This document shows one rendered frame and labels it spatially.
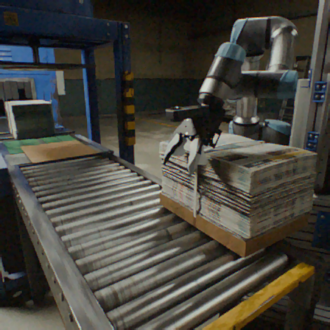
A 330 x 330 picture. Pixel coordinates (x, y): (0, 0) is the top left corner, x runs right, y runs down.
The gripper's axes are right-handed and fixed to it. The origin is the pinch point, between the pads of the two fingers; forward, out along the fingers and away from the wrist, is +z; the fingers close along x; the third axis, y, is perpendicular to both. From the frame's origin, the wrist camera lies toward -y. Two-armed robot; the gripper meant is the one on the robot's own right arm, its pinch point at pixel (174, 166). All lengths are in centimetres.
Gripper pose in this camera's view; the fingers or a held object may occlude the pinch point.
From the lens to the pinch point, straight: 70.9
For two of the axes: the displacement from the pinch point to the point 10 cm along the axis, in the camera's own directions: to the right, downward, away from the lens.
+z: -4.1, 9.1, -0.2
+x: -5.8, -2.4, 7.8
